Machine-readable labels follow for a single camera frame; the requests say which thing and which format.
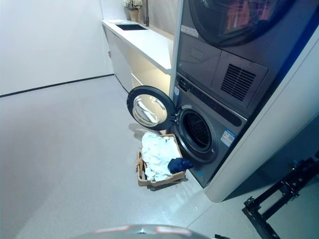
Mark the beige vase with flowers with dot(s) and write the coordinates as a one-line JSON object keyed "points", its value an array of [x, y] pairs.
{"points": [[133, 10]]}

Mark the grey stacked clothes dryer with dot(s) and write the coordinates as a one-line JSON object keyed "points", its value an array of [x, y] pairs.
{"points": [[224, 49]]}

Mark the white cloth garment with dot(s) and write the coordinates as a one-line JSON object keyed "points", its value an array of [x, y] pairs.
{"points": [[157, 154]]}

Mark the black metal frame stand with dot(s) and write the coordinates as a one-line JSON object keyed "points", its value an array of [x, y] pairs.
{"points": [[279, 199]]}

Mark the round washing machine door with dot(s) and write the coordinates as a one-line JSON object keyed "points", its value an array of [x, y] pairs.
{"points": [[149, 108]]}

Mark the black recessed sink basin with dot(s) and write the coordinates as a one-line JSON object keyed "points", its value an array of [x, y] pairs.
{"points": [[131, 26]]}

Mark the dark blue garment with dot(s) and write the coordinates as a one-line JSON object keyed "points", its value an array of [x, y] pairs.
{"points": [[180, 164]]}

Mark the white laundry counter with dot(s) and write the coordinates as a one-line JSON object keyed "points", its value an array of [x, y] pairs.
{"points": [[147, 49]]}

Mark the grey front-load washing machine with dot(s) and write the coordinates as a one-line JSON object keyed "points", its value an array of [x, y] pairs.
{"points": [[219, 117]]}

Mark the white appliance cabinet frame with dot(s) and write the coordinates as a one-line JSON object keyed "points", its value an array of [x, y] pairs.
{"points": [[269, 139]]}

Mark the brown woven laundry basket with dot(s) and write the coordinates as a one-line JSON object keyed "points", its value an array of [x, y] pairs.
{"points": [[162, 179]]}

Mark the metal sink faucet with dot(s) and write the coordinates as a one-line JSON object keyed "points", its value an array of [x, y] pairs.
{"points": [[146, 12]]}

